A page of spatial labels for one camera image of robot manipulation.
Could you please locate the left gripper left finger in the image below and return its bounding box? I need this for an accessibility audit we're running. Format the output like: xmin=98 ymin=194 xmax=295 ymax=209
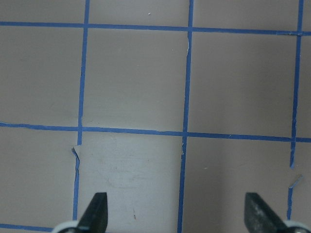
xmin=76 ymin=192 xmax=108 ymax=233

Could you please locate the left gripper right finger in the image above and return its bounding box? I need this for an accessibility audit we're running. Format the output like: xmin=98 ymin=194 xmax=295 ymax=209
xmin=244 ymin=192 xmax=311 ymax=233

